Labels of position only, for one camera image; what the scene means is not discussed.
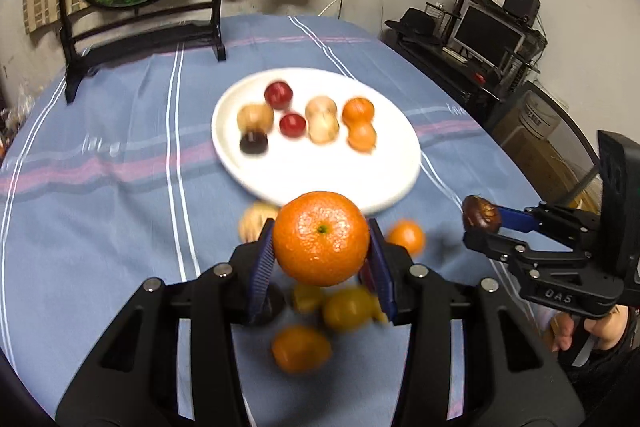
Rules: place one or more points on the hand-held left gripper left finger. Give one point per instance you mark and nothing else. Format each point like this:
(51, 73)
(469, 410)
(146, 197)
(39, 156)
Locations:
(261, 272)

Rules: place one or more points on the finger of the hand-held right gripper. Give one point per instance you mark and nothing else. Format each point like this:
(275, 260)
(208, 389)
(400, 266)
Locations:
(492, 244)
(515, 218)

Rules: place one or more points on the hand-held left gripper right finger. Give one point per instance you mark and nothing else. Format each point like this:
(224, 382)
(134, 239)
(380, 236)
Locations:
(382, 277)

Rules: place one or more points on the wrinkled dark passion fruit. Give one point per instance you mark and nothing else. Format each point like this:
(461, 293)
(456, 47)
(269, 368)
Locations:
(477, 214)

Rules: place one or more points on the large orange mandarin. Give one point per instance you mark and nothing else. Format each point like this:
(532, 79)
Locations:
(358, 111)
(320, 239)

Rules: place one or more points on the white round plate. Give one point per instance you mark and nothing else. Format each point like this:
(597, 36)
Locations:
(320, 179)

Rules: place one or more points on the small dark purple plum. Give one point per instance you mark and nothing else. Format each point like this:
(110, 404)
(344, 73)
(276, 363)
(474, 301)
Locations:
(253, 143)

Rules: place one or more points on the small orange mandarin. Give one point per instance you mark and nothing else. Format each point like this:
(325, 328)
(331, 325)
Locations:
(300, 349)
(362, 138)
(406, 237)

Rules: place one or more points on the large beige round fruit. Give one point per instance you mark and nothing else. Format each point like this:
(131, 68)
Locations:
(324, 131)

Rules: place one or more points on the person's right forearm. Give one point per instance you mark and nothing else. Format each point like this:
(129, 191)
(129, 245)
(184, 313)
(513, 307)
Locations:
(605, 377)

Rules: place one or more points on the person's right hand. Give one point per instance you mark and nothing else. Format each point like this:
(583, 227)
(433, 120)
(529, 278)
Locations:
(562, 332)

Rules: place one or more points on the large red plum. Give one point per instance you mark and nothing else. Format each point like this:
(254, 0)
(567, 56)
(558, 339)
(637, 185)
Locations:
(364, 277)

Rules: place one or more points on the yellow-green citrus fruit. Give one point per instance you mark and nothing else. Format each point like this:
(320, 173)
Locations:
(350, 308)

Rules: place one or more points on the small yellow longan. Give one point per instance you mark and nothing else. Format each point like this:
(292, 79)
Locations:
(306, 298)

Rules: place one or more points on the black mesh office chair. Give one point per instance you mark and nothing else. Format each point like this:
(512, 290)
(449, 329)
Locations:
(550, 132)

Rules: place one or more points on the red computer mouse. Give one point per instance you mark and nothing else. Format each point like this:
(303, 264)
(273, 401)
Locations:
(479, 78)

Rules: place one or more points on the blue plaid tablecloth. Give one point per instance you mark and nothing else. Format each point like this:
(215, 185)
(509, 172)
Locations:
(125, 207)

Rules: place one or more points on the black computer desk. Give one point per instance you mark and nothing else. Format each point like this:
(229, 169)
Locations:
(440, 67)

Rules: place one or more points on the computer monitor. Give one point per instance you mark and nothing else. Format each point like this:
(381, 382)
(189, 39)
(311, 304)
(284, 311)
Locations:
(487, 34)

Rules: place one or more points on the black speaker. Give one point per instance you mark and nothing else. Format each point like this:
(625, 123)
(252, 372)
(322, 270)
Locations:
(521, 1)

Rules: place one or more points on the black hat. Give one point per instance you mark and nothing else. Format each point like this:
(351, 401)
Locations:
(415, 23)

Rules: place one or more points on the clear plastic bag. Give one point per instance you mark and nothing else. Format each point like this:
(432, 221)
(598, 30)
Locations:
(17, 112)

